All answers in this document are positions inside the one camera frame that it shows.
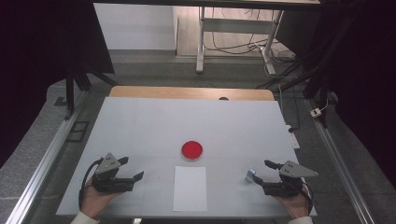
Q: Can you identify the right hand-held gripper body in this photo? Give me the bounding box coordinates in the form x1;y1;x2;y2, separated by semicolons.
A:
262;160;319;198

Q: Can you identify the round red ink dish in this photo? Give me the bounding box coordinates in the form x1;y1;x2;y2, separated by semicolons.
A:
181;140;204;161

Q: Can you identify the person's right hand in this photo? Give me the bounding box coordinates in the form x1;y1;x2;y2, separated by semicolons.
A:
274;184;312;219

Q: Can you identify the black curtain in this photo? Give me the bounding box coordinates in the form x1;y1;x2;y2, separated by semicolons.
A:
275;0;396;188
0;0;116;169

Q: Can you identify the small blue stamp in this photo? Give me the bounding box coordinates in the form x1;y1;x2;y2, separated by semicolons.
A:
245;168;257;183

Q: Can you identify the left hand-held gripper black cable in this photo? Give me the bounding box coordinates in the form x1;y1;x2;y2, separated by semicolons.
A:
78;157;105;209

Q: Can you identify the white paper sheet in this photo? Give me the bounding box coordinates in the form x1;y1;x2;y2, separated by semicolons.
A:
172;165;208;213

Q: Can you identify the aluminium floor rail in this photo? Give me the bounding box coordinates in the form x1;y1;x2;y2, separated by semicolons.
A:
6;90;90;224
304;98;376;224

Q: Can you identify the white metal desk frame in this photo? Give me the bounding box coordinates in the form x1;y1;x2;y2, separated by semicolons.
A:
195;6;285;77

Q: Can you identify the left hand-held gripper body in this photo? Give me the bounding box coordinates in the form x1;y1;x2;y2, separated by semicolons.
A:
92;152;135;193

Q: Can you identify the wooden table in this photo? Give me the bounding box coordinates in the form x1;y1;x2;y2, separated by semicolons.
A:
108;85;276;102

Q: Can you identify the black metal stand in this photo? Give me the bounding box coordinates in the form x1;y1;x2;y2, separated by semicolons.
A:
54;66;120;121

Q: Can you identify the right hand-held gripper black cable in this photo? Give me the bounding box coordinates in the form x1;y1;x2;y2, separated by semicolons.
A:
300;182;314;216

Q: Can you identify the hand-held gripper black cable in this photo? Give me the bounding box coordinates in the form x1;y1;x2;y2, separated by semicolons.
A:
78;157;105;209
300;182;314;216

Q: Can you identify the person's left hand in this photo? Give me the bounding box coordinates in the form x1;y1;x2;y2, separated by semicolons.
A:
79;177;122;218

